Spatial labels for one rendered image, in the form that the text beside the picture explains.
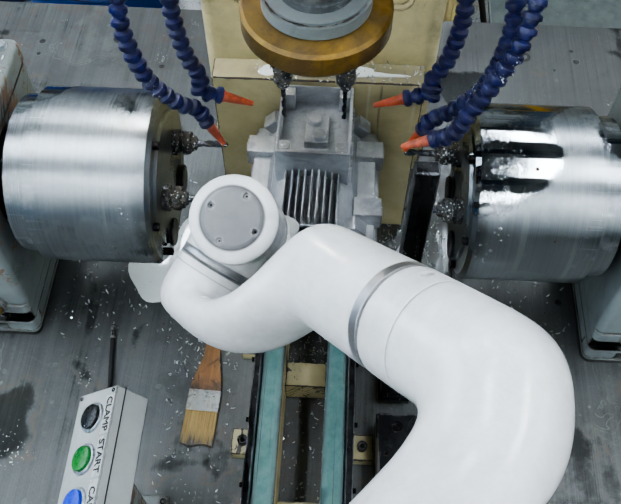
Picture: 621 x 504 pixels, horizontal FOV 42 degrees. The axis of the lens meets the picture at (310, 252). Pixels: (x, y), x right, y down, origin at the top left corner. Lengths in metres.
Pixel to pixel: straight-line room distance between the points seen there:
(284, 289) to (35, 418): 0.73
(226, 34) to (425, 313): 0.81
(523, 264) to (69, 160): 0.61
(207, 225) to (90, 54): 1.04
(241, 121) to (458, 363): 0.79
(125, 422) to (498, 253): 0.52
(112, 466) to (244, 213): 0.36
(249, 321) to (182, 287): 0.10
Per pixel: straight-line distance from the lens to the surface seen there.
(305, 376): 1.23
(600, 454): 1.31
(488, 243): 1.09
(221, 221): 0.75
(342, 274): 0.61
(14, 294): 1.30
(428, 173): 0.93
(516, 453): 0.49
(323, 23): 0.92
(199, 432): 1.25
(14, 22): 1.87
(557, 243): 1.10
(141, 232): 1.10
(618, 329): 1.29
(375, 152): 1.17
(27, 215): 1.14
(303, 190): 1.08
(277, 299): 0.68
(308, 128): 1.12
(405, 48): 1.28
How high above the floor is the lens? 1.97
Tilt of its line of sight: 58 degrees down
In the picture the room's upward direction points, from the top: straight up
